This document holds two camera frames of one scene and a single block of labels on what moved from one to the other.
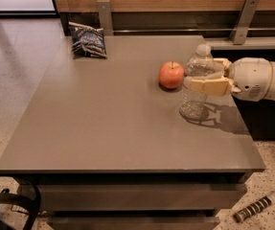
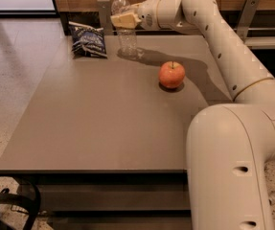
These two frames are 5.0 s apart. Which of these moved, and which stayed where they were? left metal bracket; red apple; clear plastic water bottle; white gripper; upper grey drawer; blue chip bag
Moved: clear plastic water bottle; white gripper
Stayed: upper grey drawer; left metal bracket; blue chip bag; red apple
